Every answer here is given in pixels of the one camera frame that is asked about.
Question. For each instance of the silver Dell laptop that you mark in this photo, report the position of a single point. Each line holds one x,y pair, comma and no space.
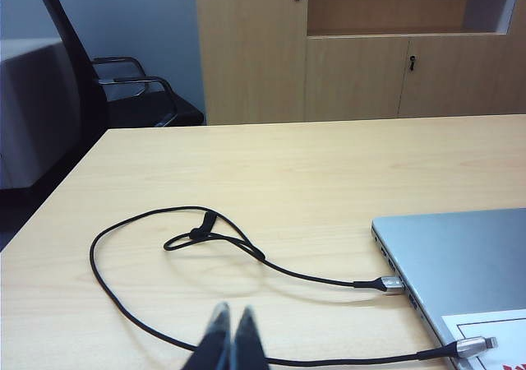
452,255

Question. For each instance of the black office chair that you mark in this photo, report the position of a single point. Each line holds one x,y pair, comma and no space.
78,98

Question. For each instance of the white red laptop sticker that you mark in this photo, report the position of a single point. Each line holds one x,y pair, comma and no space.
493,325

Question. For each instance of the light wooden cabinet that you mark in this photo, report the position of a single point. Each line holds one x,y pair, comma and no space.
246,57

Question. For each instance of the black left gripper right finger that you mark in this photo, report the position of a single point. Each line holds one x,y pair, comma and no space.
248,341

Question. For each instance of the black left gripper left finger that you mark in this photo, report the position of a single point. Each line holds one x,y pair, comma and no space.
215,341

